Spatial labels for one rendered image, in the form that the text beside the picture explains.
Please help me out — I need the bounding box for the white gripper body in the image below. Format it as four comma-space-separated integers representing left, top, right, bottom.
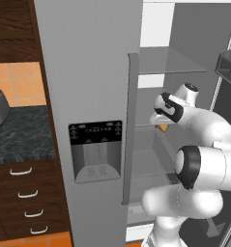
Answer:
148, 113, 173, 127

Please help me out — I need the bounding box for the orange food item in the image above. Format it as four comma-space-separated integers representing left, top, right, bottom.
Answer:
155, 123, 170, 132

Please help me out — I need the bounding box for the glass fridge shelf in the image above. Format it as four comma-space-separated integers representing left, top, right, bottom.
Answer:
138, 45, 208, 76
132, 123, 178, 152

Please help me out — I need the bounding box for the open dark fridge door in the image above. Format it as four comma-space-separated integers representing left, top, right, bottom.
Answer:
209, 0, 231, 247

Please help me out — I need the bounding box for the grey fridge door with dispenser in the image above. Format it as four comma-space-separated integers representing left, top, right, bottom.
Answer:
33, 0, 144, 247

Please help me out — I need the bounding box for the grey fridge body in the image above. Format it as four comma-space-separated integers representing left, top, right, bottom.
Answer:
125, 0, 231, 244

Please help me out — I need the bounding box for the dark fridge door bin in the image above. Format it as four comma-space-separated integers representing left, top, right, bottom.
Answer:
214, 47, 231, 82

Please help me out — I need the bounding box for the dark wood drawer front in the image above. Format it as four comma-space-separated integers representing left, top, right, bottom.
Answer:
0, 203, 69, 228
0, 219, 72, 240
0, 183, 65, 212
0, 159, 61, 193

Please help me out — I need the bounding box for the grey fridge door handle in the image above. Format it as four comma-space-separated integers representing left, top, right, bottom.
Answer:
121, 52, 140, 206

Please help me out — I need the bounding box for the white curved drawer handle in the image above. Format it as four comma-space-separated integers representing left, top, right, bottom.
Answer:
23, 208, 44, 219
9, 166, 34, 177
29, 225, 49, 235
16, 189, 40, 200

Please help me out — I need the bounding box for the dark wood wall cupboard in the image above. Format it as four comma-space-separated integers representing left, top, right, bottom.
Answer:
0, 0, 43, 65

